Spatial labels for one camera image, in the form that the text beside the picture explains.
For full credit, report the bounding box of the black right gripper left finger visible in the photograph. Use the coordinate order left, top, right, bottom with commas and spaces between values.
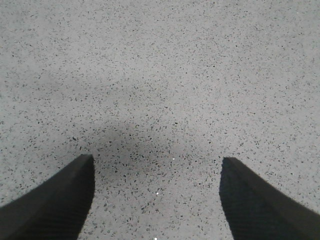
0, 154, 95, 240

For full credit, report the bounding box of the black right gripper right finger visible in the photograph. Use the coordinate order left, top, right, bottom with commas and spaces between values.
219, 157, 320, 240

